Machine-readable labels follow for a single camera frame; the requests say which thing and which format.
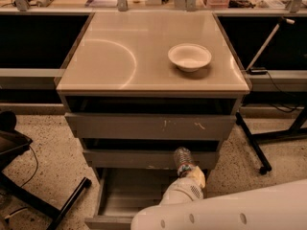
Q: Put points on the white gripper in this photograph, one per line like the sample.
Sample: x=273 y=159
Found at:
x=186 y=188

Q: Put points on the clear plastic water bottle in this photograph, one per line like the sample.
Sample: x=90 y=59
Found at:
x=184 y=161

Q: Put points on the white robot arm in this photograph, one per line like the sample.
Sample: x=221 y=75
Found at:
x=183 y=207

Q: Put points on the bottom grey drawer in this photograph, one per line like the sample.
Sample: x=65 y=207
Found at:
x=125 y=192

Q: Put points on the grey drawer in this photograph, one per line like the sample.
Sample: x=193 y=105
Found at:
x=152 y=118
x=125 y=192
x=146 y=153

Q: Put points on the middle grey drawer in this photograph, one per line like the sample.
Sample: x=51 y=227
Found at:
x=146 y=153

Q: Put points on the grey drawer cabinet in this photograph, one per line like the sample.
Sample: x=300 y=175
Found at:
x=125 y=54

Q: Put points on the top grey drawer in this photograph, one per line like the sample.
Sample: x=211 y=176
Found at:
x=152 y=118

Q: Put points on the black stand base right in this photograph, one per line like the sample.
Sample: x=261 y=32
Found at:
x=295 y=131

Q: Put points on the white paper bowl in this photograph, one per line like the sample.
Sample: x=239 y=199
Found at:
x=189 y=57

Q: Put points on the white pole with black base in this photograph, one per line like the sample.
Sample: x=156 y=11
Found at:
x=281 y=21

